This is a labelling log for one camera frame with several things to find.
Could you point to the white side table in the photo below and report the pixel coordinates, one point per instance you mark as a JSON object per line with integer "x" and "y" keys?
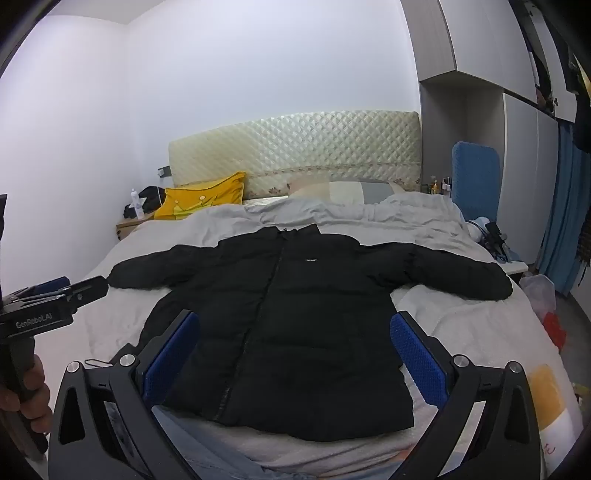
{"x": 515, "y": 267}

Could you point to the wall socket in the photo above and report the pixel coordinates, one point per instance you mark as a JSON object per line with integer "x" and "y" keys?
{"x": 164, "y": 172}

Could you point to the person's left hand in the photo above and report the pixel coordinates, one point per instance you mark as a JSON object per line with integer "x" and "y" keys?
{"x": 40, "y": 392}

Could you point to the red bag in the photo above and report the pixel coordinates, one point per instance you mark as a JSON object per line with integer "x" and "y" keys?
{"x": 555, "y": 330}

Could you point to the blue padded chair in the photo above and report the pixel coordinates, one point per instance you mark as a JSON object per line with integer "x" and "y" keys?
{"x": 475, "y": 180}

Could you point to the black puffer jacket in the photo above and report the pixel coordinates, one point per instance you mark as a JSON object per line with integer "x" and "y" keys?
{"x": 300, "y": 323}

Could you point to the white plastic bag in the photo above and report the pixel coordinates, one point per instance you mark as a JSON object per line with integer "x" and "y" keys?
{"x": 539, "y": 295}

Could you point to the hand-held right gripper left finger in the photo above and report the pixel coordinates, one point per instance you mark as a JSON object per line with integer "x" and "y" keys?
{"x": 170, "y": 357}

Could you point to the grey bed cover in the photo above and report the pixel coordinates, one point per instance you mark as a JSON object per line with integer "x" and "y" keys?
{"x": 461, "y": 323}

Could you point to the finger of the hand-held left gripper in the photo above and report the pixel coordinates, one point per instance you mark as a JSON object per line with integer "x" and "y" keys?
{"x": 90, "y": 288}
{"x": 51, "y": 285}

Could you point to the black bag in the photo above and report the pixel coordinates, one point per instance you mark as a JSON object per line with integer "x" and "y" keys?
{"x": 153, "y": 194}

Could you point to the cream quilted headboard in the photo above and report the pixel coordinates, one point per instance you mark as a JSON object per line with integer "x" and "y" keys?
{"x": 300, "y": 143}

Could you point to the blue curtain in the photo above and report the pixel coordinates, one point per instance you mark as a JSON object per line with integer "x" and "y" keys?
{"x": 568, "y": 207}

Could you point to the yellow white cushion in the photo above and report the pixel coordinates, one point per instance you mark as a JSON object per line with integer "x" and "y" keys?
{"x": 549, "y": 406}

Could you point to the yellow pillow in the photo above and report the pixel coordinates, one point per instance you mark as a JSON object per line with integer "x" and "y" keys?
{"x": 198, "y": 198}

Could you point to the person's blue jeans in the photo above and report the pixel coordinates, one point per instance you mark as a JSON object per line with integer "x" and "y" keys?
{"x": 207, "y": 452}

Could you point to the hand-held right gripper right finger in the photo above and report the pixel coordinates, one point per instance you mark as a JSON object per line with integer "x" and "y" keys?
{"x": 418, "y": 357}

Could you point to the small yellow bottle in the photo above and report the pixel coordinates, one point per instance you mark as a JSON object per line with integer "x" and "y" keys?
{"x": 435, "y": 186}

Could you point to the beige grey striped pillow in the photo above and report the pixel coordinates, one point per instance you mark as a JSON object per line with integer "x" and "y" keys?
{"x": 346, "y": 191}

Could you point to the grey white wardrobe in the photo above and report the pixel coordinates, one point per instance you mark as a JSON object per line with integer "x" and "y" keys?
{"x": 521, "y": 184}

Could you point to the wooden nightstand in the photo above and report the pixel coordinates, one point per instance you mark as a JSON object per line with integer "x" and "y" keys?
{"x": 131, "y": 227}

